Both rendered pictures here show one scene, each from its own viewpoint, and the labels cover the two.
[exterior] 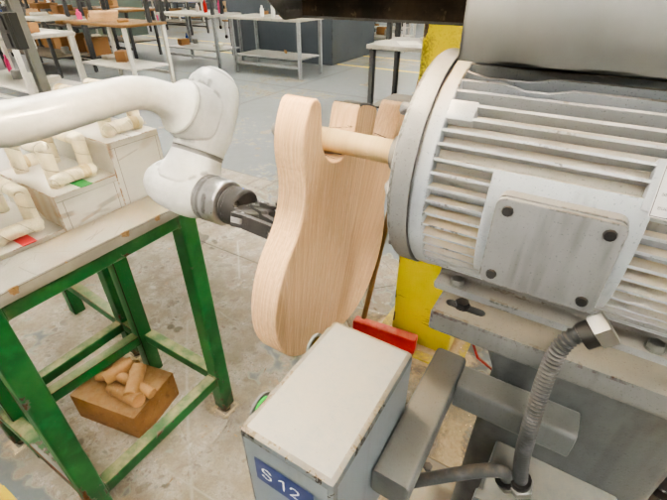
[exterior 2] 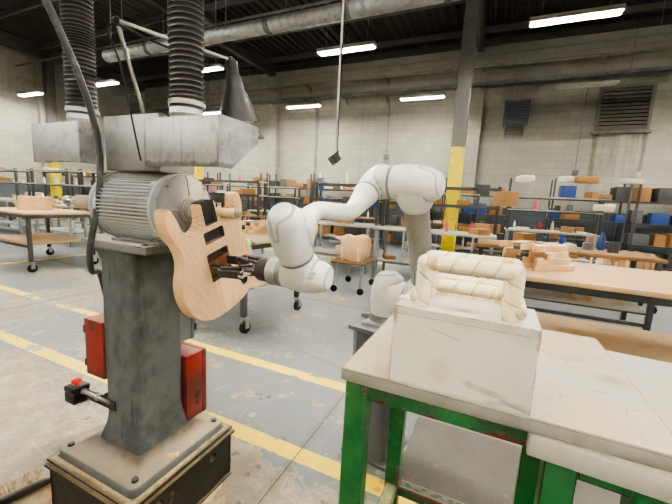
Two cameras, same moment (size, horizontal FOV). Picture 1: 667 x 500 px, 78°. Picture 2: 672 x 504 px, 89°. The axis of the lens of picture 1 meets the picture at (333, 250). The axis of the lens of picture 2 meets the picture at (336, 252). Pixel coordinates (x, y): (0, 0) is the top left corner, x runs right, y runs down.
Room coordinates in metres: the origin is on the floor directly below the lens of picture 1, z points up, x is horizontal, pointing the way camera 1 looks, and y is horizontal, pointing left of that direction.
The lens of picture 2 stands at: (1.78, 0.26, 1.31)
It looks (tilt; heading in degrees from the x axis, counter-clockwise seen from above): 8 degrees down; 172
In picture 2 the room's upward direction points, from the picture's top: 3 degrees clockwise
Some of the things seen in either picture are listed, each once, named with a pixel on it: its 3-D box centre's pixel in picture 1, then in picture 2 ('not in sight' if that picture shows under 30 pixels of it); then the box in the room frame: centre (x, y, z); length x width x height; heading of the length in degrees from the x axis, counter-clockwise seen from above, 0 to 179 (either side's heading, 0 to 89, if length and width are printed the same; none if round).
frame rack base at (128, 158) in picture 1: (111, 157); (461, 345); (1.12, 0.63, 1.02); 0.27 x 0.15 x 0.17; 59
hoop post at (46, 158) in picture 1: (50, 168); not in sight; (0.91, 0.66, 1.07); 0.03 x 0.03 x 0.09
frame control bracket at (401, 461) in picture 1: (423, 417); not in sight; (0.29, -0.10, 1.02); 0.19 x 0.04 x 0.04; 149
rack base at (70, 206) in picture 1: (62, 189); not in sight; (0.99, 0.71, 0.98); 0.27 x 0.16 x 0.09; 59
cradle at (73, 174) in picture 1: (73, 174); not in sight; (0.94, 0.63, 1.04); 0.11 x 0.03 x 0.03; 149
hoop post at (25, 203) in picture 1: (28, 211); not in sight; (0.84, 0.71, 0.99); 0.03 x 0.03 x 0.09
